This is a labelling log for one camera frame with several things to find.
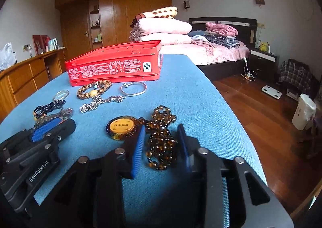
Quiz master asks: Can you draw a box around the plaid clothes pile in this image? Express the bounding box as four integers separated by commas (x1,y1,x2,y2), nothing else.
204,32,244,49

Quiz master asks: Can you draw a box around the white trash bin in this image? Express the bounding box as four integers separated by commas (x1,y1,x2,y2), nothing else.
292,93,317,130

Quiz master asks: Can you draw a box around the dark wooden bed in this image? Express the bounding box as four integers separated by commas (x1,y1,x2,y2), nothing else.
161,17,257,81

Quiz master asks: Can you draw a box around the silver bangle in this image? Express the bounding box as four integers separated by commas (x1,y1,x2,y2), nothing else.
120,82,147,97

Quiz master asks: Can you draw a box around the white bathroom scale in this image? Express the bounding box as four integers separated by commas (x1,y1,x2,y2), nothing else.
261,85,283,99

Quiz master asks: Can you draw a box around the wooden sideboard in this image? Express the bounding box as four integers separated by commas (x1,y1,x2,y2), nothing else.
0,47,68,123

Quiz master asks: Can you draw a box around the wooden bead bracelet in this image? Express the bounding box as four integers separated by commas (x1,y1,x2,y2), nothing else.
77,80,112,100

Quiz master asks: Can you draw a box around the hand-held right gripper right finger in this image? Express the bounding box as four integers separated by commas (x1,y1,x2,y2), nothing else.
176,124,295,228

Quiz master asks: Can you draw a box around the blue garment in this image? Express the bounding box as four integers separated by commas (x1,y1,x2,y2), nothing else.
187,30,209,39

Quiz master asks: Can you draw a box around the dark nightstand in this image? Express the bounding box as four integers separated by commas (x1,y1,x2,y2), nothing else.
250,47,280,83

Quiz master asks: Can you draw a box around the brown spotted blanket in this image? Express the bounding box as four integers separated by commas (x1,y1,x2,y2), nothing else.
131,7,178,27

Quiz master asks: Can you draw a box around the wooden wardrobe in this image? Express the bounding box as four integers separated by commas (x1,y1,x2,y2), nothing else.
55,0,173,51

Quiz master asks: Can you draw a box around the red tin box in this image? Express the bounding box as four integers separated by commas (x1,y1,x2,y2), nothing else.
65,39,164,87

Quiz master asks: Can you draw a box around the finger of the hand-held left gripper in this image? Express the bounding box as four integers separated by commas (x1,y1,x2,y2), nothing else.
5,118,63,150
40,119,76,168

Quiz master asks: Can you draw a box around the black bead necklace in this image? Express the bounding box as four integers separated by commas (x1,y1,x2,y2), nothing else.
33,100,66,120

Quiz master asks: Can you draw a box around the white power strip with cables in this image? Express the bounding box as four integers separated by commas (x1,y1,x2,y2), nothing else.
241,57,257,81

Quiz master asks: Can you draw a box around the red gift box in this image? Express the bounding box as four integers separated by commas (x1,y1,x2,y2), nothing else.
32,34,52,55

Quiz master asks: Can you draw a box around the silver link bracelet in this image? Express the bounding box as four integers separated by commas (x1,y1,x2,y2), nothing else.
49,107,74,121

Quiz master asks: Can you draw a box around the clear glass bangle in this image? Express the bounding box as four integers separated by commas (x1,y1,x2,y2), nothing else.
53,90,70,101

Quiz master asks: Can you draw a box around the folded pink blanket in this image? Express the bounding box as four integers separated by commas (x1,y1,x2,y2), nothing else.
205,22,238,37

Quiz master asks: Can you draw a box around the amber bead necklace yellow pendant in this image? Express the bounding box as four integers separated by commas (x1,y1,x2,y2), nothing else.
106,105,178,170

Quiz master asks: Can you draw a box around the folded pink quilt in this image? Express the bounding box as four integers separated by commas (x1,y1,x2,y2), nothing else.
129,32,193,44
131,18,193,35

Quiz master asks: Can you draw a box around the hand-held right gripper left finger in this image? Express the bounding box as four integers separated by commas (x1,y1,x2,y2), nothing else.
25,125,146,228

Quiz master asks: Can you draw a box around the white plastic bag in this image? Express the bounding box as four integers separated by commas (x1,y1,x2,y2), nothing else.
0,43,17,71

